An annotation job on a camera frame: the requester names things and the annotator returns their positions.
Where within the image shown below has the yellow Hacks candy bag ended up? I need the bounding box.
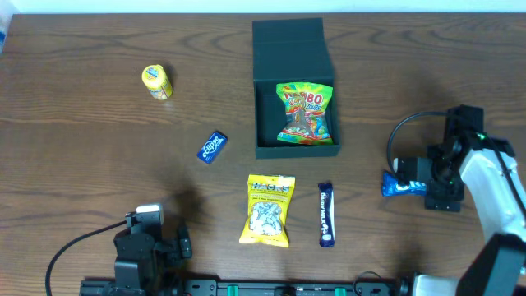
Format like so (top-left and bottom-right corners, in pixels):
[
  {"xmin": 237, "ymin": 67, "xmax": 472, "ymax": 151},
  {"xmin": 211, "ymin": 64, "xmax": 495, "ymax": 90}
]
[{"xmin": 239, "ymin": 174, "xmax": 296, "ymax": 247}]

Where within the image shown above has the blue Oreo cookie pack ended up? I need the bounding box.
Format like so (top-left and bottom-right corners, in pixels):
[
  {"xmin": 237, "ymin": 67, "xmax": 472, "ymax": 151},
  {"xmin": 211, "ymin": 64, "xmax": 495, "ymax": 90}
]
[{"xmin": 381, "ymin": 171, "xmax": 427, "ymax": 197}]

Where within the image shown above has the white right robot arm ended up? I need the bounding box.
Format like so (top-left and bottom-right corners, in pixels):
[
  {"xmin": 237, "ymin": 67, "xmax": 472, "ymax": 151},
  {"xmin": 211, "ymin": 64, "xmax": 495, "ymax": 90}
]
[{"xmin": 411, "ymin": 105, "xmax": 525, "ymax": 296}]

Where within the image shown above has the blue Eclipse mint tin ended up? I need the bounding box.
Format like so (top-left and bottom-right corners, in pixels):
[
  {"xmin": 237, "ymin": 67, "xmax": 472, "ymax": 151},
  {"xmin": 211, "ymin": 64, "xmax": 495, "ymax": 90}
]
[{"xmin": 196, "ymin": 131, "xmax": 228, "ymax": 164}]

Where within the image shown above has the dark green open box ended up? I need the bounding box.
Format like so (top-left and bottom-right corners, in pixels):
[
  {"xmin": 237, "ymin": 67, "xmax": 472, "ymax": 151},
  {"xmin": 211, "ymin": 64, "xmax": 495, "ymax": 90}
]
[{"xmin": 252, "ymin": 18, "xmax": 341, "ymax": 159}]

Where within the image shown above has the purple Dairy Milk bar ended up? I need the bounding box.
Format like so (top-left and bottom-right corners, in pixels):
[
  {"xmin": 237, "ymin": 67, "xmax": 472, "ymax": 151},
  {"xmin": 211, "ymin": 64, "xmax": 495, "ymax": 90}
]
[{"xmin": 318, "ymin": 183, "xmax": 335, "ymax": 247}]

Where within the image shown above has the green Haribo gummy bag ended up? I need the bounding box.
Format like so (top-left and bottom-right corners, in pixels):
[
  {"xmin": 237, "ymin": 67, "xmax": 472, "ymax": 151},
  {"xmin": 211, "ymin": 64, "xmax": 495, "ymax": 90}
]
[{"xmin": 276, "ymin": 82, "xmax": 334, "ymax": 146}]

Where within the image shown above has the yellow gum bottle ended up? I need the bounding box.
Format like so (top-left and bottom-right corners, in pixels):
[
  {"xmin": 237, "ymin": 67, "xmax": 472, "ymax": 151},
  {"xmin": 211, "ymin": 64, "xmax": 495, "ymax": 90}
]
[{"xmin": 141, "ymin": 64, "xmax": 173, "ymax": 100}]

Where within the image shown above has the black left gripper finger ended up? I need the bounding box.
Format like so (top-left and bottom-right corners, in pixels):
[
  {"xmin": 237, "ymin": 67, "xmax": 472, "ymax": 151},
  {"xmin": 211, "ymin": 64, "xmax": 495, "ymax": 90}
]
[
  {"xmin": 154, "ymin": 240, "xmax": 177, "ymax": 253},
  {"xmin": 178, "ymin": 224, "xmax": 192, "ymax": 259}
]

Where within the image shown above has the black mounting rail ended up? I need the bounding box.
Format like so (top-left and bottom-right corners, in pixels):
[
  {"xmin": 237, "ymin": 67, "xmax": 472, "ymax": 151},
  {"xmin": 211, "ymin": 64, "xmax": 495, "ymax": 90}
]
[{"xmin": 79, "ymin": 273, "xmax": 413, "ymax": 296}]

